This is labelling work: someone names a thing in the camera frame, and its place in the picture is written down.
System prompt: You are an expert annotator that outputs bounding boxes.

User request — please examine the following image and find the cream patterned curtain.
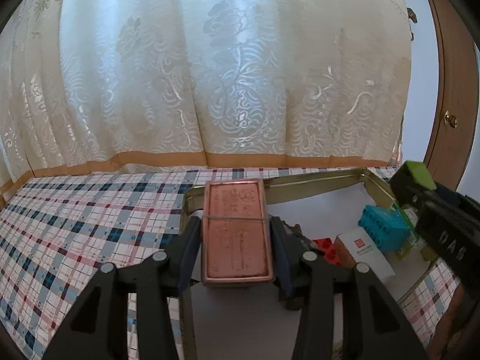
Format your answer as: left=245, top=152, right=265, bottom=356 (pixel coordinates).
left=0, top=0, right=413, bottom=203

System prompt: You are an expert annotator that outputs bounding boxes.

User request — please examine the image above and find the brown wooden door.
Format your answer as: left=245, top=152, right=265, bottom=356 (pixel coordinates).
left=416, top=0, right=480, bottom=192

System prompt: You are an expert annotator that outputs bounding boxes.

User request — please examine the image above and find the blue toy block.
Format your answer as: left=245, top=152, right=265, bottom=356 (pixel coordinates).
left=358, top=204, right=411, bottom=253

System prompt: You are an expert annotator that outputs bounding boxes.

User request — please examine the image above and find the brass curtain hook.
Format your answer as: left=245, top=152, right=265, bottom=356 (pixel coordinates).
left=407, top=7, right=418, bottom=42

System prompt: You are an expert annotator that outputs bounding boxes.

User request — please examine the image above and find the white paper liner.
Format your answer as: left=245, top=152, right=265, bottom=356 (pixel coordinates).
left=189, top=182, right=436, bottom=360

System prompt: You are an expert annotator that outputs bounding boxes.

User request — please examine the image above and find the red toy block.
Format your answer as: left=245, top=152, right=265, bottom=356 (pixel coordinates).
left=313, top=238, right=347, bottom=267

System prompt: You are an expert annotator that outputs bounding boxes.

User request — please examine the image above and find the white and tan box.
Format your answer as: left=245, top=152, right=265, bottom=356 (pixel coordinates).
left=334, top=229, right=396, bottom=284

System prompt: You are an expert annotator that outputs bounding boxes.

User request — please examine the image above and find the plaid tablecloth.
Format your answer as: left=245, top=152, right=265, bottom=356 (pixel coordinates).
left=0, top=165, right=466, bottom=360

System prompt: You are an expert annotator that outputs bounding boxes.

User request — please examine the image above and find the pink curtain tieback cord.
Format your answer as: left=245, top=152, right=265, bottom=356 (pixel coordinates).
left=392, top=114, right=405, bottom=166

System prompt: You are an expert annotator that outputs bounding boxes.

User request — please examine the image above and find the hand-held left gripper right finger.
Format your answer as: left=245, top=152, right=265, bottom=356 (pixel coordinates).
left=268, top=215, right=429, bottom=360

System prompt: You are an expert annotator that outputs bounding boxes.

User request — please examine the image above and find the gold tin tray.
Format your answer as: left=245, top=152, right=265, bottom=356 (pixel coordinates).
left=180, top=168, right=445, bottom=360

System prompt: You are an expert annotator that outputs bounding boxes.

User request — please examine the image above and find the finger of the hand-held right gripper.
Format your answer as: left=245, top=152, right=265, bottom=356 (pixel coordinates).
left=390, top=165, right=451, bottom=229
left=437, top=185, right=464, bottom=207

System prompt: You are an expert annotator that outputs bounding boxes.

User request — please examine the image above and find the green toy block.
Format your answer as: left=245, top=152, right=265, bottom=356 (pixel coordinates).
left=403, top=160, right=437, bottom=192

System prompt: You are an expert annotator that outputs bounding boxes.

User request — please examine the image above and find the green and yellow carton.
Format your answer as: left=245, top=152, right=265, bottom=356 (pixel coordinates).
left=390, top=200, right=428, bottom=261

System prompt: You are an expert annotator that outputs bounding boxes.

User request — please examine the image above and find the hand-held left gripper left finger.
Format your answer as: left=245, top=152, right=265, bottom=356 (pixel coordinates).
left=44, top=215, right=204, bottom=360

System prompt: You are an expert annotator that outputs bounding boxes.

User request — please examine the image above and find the person's right forearm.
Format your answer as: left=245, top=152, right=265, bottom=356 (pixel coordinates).
left=431, top=292, right=469, bottom=360

